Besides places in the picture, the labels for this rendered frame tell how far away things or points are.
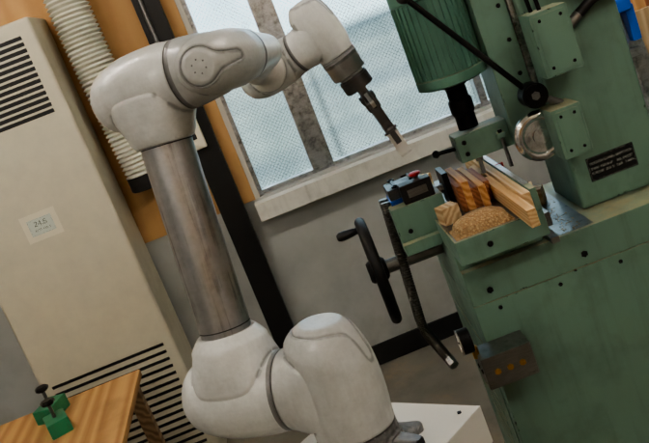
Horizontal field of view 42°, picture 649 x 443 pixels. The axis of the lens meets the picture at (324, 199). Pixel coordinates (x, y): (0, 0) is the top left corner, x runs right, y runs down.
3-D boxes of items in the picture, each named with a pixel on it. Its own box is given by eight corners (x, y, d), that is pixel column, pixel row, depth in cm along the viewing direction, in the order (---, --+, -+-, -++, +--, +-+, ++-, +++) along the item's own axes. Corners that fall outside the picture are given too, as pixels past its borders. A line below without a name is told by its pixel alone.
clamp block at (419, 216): (394, 230, 226) (382, 199, 224) (441, 211, 225) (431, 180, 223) (403, 244, 211) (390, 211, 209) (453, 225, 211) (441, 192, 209)
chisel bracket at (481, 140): (458, 165, 218) (447, 134, 216) (509, 145, 218) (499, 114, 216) (465, 170, 211) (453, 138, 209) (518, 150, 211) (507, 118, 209)
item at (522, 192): (466, 168, 247) (461, 152, 246) (472, 166, 247) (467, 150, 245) (527, 214, 188) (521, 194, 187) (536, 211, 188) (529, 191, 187)
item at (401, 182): (386, 199, 222) (380, 179, 221) (426, 183, 222) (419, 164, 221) (394, 209, 209) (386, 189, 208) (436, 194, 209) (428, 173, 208)
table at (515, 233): (386, 220, 249) (380, 202, 247) (484, 182, 248) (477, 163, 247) (423, 283, 189) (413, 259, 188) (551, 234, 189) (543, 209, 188)
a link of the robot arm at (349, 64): (351, 43, 208) (365, 63, 210) (321, 66, 209) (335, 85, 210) (354, 44, 200) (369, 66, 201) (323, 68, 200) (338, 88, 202)
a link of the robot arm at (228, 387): (286, 447, 154) (184, 461, 162) (317, 409, 169) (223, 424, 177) (155, 35, 147) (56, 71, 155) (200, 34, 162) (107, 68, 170)
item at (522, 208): (471, 180, 232) (466, 167, 231) (478, 178, 232) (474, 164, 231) (532, 228, 179) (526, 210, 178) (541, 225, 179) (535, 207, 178)
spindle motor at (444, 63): (413, 92, 219) (372, -25, 212) (478, 67, 218) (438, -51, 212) (426, 97, 202) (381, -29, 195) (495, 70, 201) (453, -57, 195)
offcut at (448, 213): (463, 218, 203) (457, 203, 202) (446, 226, 202) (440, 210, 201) (455, 216, 207) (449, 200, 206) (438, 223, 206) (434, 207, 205)
